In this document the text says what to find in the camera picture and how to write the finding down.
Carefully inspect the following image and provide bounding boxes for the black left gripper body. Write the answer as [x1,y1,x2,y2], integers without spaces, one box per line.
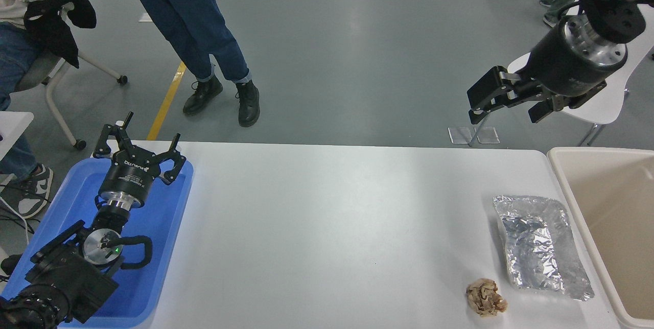
[98,148,159,203]

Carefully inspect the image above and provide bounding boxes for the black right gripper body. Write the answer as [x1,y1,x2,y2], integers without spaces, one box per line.
[526,18,628,111]

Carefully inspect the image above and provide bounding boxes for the clear floor patch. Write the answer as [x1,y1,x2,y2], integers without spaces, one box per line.
[474,127,501,145]
[448,127,473,145]

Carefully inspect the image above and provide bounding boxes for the white shell chair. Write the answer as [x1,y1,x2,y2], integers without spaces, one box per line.
[469,5,654,147]

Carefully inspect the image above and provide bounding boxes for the grey wheeled office chair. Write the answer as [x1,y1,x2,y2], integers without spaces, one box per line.
[15,2,129,151]

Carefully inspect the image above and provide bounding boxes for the blue plastic tray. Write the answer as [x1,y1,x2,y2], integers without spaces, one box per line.
[0,157,195,328]

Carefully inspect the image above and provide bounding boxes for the small white side table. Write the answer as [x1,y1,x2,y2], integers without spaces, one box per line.
[0,111,35,161]

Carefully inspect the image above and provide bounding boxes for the large pale bin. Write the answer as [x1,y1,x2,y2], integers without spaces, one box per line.
[547,147,654,329]

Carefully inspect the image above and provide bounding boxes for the black jacket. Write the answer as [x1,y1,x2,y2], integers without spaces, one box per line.
[24,0,98,69]

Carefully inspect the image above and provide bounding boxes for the seated person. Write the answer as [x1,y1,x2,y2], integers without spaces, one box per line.
[0,0,54,220]

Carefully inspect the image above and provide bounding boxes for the person in black boots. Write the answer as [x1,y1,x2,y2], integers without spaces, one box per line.
[117,0,262,128]

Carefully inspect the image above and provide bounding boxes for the crumpled silver foil tray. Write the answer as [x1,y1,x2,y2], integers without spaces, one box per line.
[493,195,595,300]

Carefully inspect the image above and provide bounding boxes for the small black floor object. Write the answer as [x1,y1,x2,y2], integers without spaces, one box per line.
[1,254,24,276]

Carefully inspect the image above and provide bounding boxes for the crumpled tan paper ball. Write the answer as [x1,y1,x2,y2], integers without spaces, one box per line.
[465,278,508,317]

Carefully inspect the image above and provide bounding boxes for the white floor cable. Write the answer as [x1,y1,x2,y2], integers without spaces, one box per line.
[0,195,32,246]

